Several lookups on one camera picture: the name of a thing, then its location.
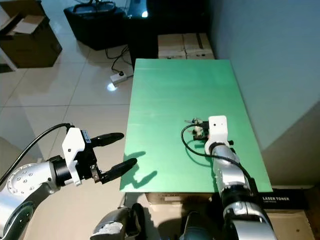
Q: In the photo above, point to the open brown cardboard box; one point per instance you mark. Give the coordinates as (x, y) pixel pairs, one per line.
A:
(32, 45)

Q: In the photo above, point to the black cabinet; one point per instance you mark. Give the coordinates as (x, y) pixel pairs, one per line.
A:
(175, 17)

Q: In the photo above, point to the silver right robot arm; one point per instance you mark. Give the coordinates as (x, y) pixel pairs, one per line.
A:
(225, 167)

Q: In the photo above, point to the robot right leg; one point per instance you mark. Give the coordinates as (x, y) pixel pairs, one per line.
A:
(195, 227)

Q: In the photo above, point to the black storage box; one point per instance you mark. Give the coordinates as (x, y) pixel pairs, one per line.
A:
(95, 27)

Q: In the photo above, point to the large cardboard support box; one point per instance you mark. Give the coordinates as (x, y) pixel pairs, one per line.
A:
(295, 225)

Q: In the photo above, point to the black laser toner box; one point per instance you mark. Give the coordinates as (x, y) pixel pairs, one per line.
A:
(282, 199)

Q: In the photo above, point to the robot left leg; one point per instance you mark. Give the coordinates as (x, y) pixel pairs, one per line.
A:
(110, 225)

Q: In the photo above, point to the green table board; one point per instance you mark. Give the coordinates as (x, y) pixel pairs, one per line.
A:
(175, 95)

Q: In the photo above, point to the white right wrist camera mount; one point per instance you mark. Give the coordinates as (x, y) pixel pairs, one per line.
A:
(217, 130)

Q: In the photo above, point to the white power strip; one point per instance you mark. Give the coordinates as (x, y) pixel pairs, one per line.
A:
(121, 77)

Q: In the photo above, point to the robot leg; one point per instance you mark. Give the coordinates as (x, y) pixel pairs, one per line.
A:
(195, 227)
(110, 225)

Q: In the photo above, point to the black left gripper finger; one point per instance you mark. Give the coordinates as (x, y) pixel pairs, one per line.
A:
(122, 168)
(109, 138)

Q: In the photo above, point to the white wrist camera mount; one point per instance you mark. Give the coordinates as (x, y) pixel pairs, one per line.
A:
(74, 145)
(217, 130)

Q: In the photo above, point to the closed pale cardboard box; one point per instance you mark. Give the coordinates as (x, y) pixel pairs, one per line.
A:
(171, 46)
(200, 46)

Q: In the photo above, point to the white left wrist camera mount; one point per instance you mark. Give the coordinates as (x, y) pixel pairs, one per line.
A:
(74, 145)

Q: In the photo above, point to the keys with white charm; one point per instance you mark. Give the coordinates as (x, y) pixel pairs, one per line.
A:
(198, 131)

